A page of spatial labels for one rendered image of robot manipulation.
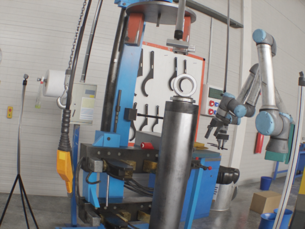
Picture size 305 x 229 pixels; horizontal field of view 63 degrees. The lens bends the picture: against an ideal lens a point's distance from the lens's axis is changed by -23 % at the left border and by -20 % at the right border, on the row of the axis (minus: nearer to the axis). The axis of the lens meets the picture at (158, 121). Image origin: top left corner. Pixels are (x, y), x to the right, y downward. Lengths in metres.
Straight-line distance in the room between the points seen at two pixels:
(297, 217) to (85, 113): 2.17
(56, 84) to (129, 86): 0.70
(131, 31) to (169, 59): 2.56
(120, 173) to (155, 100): 2.68
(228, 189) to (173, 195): 2.63
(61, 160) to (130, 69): 1.41
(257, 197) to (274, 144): 2.78
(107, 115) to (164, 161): 0.76
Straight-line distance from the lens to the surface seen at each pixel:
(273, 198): 4.74
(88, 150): 2.29
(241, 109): 2.08
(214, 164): 4.05
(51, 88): 2.78
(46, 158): 4.11
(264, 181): 6.39
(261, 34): 2.02
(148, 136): 2.76
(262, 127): 1.88
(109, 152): 2.36
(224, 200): 4.58
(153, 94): 4.69
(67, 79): 1.57
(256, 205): 4.76
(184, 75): 1.94
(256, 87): 2.17
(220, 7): 6.00
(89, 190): 2.40
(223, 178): 4.40
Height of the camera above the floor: 1.41
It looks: 2 degrees down
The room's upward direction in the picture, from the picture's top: 7 degrees clockwise
